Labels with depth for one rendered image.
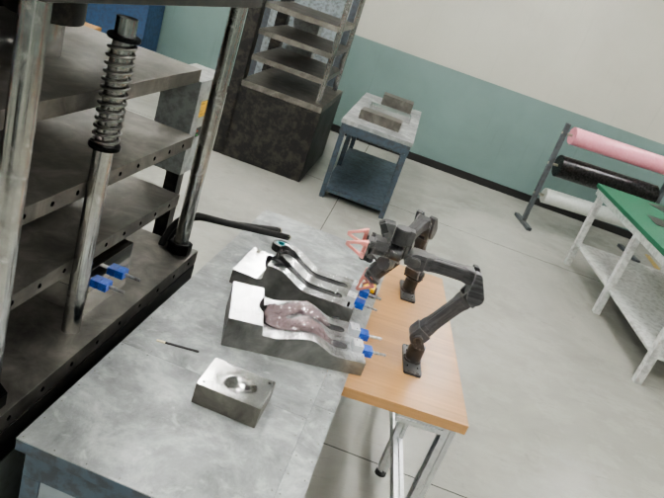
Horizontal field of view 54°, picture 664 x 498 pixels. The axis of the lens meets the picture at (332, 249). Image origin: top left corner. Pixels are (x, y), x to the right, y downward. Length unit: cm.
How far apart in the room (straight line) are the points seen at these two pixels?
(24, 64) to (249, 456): 111
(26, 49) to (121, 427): 96
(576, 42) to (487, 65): 110
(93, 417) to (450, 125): 762
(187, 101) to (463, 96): 654
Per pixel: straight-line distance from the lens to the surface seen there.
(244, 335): 221
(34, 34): 145
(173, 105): 273
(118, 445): 181
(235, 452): 186
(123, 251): 234
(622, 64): 915
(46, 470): 184
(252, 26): 647
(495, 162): 911
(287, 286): 255
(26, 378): 200
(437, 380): 250
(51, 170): 198
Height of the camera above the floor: 203
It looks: 23 degrees down
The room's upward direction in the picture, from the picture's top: 19 degrees clockwise
